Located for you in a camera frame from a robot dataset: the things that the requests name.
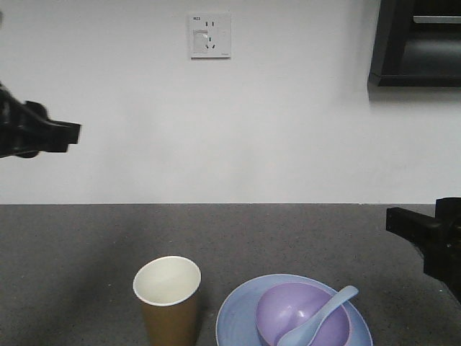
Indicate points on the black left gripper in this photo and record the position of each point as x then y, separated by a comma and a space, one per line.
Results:
22, 134

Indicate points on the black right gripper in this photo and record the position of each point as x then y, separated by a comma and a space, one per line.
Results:
440, 234

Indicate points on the purple plastic bowl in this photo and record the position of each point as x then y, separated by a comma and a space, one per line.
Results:
286, 306

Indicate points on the light blue plastic spoon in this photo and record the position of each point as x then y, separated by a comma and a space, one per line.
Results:
306, 332

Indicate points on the brown paper cup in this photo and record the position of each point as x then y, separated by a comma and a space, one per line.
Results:
167, 289

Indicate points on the white wall socket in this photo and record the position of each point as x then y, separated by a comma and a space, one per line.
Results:
209, 35

